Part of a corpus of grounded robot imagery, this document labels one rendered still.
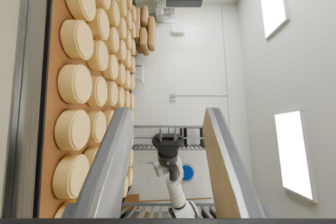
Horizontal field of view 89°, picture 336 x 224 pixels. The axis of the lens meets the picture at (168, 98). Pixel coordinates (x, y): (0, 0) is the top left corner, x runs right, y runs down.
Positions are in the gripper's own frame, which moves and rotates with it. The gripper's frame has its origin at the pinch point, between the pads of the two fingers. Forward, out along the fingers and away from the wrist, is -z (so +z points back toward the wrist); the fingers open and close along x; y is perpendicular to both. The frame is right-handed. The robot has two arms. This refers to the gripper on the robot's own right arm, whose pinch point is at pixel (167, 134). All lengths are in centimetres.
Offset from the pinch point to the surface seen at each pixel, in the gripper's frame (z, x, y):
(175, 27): 101, 19, -434
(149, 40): 97, -41, -334
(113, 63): -36.7, -10.8, 11.3
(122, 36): -37.9, -11.0, 0.0
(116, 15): -43.4, -10.7, 3.2
